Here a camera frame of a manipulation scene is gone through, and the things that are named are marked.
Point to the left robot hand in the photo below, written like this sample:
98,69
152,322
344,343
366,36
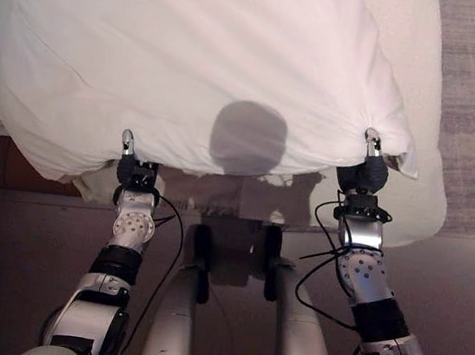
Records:
125,168

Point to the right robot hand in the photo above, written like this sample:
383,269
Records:
367,170

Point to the white duvet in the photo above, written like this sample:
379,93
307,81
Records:
183,61

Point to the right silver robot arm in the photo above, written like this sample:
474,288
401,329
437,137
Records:
377,310

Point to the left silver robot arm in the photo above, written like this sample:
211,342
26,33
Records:
86,297

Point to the bed with white sheet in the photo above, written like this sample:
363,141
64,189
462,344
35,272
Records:
431,185

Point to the left dark robot foot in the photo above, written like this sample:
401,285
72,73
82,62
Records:
202,265

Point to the dark robot foot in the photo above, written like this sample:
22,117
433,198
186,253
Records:
202,265
272,261

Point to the right dark robot foot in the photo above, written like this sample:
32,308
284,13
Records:
272,261

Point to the left silver robot leg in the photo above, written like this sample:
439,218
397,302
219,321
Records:
169,330

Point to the silver robot leg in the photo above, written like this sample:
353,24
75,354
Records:
304,335
169,330

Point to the right silver robot leg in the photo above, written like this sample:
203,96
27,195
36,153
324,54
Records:
304,335

